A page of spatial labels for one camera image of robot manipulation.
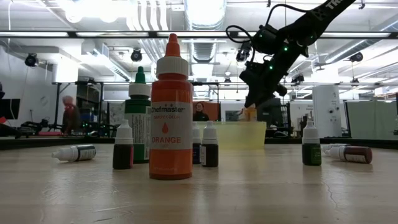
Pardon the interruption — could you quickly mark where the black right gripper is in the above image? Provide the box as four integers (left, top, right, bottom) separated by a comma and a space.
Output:
239, 55, 293, 109

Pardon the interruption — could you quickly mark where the large yellow food coloring bottle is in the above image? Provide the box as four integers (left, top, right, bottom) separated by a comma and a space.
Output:
241, 105, 259, 123

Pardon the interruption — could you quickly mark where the small white-capped dropper bottle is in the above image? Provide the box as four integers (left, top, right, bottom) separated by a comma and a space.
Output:
322, 143, 351, 152

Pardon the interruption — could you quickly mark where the small white black-label dropper bottle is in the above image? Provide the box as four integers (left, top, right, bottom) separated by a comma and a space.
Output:
52, 144, 97, 162

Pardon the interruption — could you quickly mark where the large orange food coloring bottle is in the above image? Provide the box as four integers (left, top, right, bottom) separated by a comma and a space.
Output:
149, 33, 193, 180

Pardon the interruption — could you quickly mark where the large green food coloring bottle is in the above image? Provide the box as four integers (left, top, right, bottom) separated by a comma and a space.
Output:
124, 66, 152, 164

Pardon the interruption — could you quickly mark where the black computer monitor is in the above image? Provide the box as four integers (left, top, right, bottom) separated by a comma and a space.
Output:
257, 98, 289, 128

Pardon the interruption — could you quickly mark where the small dark screen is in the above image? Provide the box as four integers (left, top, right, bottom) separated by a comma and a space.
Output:
225, 110, 242, 122

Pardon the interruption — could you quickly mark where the yellow translucent plastic tray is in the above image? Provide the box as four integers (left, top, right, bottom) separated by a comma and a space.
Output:
198, 121, 267, 149

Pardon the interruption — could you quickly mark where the white cylindrical column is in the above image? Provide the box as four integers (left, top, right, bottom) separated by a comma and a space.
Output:
312, 85, 342, 138

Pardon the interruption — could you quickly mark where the small black dropper bottle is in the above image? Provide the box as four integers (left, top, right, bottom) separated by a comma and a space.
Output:
201, 120, 220, 168

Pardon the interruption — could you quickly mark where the small green dropper bottle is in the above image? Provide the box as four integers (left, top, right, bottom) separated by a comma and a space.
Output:
302, 120, 322, 166

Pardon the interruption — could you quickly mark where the small blue dropper bottle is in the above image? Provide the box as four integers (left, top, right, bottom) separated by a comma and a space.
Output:
192, 121, 201, 165

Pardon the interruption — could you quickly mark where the small brown dropper bottle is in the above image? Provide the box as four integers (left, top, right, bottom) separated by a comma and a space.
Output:
325, 146, 373, 164

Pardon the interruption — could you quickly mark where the pale green partition screen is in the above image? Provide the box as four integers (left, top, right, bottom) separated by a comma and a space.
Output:
345, 100, 398, 141

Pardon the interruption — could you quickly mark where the small dark red dropper bottle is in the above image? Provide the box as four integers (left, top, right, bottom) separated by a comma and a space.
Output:
112, 119, 134, 170

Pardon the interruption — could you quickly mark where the orange wall panel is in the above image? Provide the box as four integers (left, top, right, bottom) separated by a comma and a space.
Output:
192, 101, 221, 122

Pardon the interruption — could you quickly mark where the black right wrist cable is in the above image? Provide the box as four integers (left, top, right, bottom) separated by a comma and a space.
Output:
225, 3, 312, 63

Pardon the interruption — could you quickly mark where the silver ceiling ventilation duct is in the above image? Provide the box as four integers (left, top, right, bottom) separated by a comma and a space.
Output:
183, 0, 228, 63

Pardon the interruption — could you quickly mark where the black overhead frame beam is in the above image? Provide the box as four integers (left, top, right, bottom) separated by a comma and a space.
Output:
0, 30, 398, 39

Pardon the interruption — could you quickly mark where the black metal gantry frame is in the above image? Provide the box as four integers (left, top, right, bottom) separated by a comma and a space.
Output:
51, 80, 105, 138

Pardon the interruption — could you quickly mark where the black aluminium table frame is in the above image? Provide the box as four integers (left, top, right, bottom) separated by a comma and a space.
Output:
0, 136, 398, 151

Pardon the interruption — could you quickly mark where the black wall monitor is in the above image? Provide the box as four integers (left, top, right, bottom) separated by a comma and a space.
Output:
0, 98, 21, 121

